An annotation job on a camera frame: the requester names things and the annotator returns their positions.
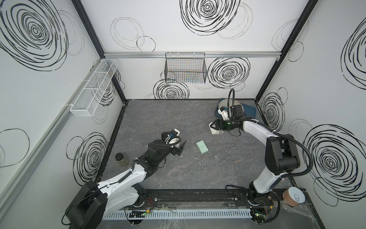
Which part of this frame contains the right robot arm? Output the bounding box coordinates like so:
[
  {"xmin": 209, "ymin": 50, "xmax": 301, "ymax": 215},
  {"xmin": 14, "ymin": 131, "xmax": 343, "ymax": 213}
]
[{"xmin": 209, "ymin": 106, "xmax": 314, "ymax": 205}]

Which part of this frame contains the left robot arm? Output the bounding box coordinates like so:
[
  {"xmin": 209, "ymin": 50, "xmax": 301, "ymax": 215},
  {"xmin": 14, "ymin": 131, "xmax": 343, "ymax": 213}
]
[{"xmin": 64, "ymin": 134, "xmax": 185, "ymax": 229}]

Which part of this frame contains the mint green jewelry box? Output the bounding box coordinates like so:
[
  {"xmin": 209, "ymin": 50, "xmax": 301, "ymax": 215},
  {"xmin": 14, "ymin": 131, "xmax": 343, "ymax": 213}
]
[{"xmin": 196, "ymin": 140, "xmax": 209, "ymax": 154}]

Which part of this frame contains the teal tray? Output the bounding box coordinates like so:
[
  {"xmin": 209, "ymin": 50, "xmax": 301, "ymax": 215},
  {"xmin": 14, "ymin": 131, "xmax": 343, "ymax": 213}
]
[{"xmin": 214, "ymin": 102, "xmax": 256, "ymax": 120}]

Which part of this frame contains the grey round pan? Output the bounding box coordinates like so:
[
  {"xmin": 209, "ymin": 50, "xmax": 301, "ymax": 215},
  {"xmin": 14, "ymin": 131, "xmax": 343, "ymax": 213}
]
[{"xmin": 215, "ymin": 99, "xmax": 246, "ymax": 118}]

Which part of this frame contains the brown tape roll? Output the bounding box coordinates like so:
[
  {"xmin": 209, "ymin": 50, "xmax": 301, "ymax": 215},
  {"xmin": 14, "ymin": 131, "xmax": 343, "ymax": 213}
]
[{"xmin": 283, "ymin": 187, "xmax": 306, "ymax": 207}]

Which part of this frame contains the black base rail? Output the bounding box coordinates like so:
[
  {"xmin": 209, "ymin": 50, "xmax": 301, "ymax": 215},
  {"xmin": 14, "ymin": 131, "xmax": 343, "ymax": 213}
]
[{"xmin": 135, "ymin": 188, "xmax": 276, "ymax": 208}]

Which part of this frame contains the black wire basket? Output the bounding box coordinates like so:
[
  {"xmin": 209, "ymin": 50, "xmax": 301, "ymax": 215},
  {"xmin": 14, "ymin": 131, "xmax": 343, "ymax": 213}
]
[{"xmin": 164, "ymin": 52, "xmax": 207, "ymax": 84}]

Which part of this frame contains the white slotted cable duct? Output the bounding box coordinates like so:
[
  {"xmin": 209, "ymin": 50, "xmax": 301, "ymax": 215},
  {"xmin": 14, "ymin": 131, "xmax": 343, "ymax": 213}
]
[{"xmin": 105, "ymin": 209, "xmax": 252, "ymax": 220}]

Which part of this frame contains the white wire shelf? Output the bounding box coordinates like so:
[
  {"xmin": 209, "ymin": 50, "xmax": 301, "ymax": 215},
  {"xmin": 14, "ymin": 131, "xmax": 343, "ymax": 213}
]
[{"xmin": 70, "ymin": 59, "xmax": 118, "ymax": 117}]

